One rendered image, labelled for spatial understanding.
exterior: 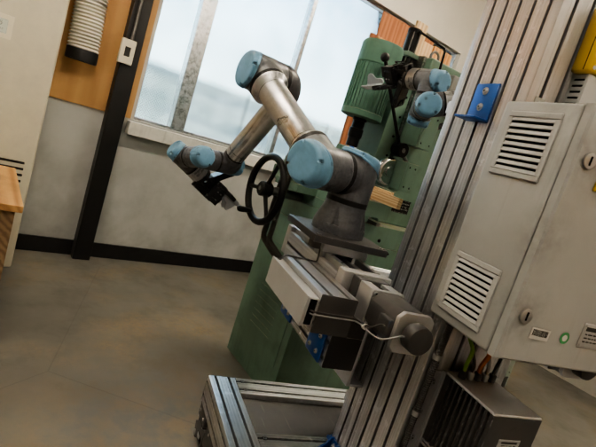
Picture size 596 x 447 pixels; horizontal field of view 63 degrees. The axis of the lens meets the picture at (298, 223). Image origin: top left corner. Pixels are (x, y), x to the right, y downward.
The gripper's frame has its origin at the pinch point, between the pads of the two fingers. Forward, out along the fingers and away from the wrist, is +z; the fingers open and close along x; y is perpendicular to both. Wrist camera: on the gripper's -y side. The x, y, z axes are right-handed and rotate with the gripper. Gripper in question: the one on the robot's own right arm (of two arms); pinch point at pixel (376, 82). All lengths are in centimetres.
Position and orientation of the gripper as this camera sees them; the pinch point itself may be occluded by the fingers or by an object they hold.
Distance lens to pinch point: 197.6
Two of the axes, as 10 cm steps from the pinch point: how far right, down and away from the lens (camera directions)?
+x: -8.3, 4.3, -3.6
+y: -2.4, -8.5, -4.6
